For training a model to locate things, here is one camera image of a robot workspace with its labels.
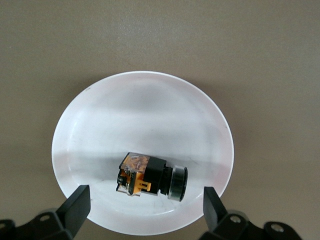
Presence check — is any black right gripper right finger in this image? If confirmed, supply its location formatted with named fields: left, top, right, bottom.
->
left=199, top=186, right=305, bottom=240

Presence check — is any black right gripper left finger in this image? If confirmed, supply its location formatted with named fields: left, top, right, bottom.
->
left=0, top=184, right=91, bottom=240

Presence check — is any orange black push-button switch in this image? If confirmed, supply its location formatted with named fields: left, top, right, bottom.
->
left=115, top=151, right=189, bottom=202

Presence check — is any pale pink round plate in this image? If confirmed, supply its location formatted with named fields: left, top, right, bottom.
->
left=51, top=70, right=235, bottom=236

